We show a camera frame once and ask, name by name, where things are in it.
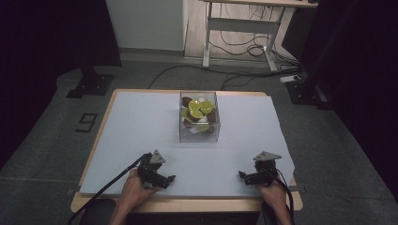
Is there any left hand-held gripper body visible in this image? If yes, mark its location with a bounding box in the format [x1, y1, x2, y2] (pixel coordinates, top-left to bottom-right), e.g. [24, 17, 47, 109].
[136, 149, 166, 186]

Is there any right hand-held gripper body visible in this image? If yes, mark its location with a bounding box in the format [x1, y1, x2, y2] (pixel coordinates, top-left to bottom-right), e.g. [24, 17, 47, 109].
[253, 151, 283, 186]

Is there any pile of coffee capsules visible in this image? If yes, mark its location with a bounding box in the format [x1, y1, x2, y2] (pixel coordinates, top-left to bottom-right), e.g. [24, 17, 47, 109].
[181, 96, 219, 135]

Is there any person's right hand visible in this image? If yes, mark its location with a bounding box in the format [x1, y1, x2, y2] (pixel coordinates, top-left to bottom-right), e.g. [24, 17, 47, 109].
[254, 178, 288, 204]

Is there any person's left hand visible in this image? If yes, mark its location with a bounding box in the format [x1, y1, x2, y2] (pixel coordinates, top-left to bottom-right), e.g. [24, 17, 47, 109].
[119, 168, 162, 208]

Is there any pale blue table sheet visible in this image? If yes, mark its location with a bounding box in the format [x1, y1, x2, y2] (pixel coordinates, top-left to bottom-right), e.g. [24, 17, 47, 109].
[78, 90, 296, 199]

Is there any wooden table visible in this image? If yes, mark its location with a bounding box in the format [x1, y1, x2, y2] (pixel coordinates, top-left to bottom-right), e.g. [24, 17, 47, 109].
[69, 88, 304, 215]

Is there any person's dark clothing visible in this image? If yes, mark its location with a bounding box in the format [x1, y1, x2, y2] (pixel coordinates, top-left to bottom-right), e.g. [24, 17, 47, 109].
[78, 198, 117, 225]

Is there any black stand base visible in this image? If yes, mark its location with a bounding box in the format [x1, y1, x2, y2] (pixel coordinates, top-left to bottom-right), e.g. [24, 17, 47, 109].
[65, 64, 115, 99]
[284, 69, 333, 111]

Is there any white power strip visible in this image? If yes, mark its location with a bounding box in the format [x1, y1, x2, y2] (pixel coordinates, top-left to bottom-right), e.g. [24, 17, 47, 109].
[279, 74, 302, 84]

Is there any dark curtain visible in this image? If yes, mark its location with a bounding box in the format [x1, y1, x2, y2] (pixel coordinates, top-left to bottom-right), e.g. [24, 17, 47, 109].
[298, 0, 398, 203]
[0, 0, 122, 172]

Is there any white cabinet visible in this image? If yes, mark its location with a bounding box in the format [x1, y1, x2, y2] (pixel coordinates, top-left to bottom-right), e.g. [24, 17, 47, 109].
[104, 0, 189, 53]

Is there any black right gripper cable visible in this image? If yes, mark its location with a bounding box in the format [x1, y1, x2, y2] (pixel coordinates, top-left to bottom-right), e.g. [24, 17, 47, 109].
[265, 168, 296, 225]

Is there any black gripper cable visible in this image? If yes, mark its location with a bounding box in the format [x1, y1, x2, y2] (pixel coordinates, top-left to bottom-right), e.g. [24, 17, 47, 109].
[67, 153, 148, 225]
[265, 168, 296, 225]

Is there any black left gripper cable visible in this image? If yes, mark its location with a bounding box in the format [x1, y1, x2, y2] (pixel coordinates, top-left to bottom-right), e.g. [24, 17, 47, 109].
[67, 153, 148, 225]

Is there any long black floor cable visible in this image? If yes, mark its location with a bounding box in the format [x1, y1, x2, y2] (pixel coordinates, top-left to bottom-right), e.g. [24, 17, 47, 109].
[146, 63, 303, 90]

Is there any black cable bundle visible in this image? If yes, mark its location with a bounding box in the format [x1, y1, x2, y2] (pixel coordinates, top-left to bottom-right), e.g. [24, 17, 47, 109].
[208, 2, 299, 68]

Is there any white desk frame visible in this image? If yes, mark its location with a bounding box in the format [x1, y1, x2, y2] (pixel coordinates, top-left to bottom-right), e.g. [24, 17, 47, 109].
[200, 0, 319, 73]

